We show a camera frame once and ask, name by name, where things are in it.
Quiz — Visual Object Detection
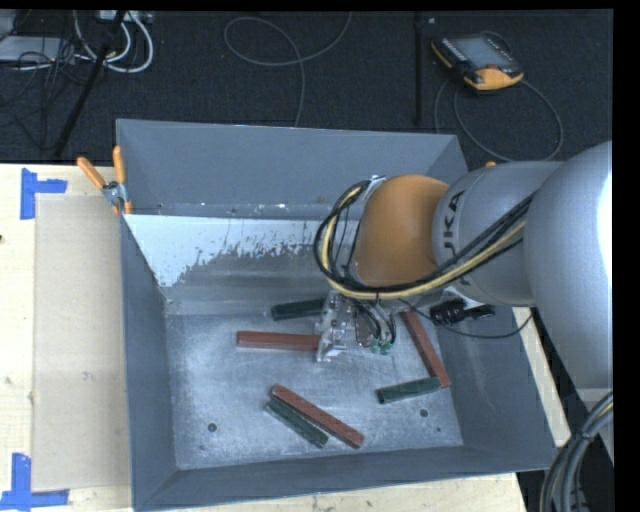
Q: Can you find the dark green flat block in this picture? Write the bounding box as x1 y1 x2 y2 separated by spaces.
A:
263 399 330 449
270 297 329 322
375 376 443 406

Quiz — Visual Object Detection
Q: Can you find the grey metal bin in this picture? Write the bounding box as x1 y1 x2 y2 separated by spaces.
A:
115 118 559 512

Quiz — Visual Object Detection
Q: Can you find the red-brown flat block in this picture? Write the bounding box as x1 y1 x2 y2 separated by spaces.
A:
269 383 366 450
399 310 452 391
235 330 322 353

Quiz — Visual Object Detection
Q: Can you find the black cylinder on white bracket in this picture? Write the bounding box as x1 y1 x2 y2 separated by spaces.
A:
428 287 497 327

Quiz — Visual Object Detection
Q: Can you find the pale wood flat board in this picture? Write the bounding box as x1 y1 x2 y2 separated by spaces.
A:
30 193 133 494

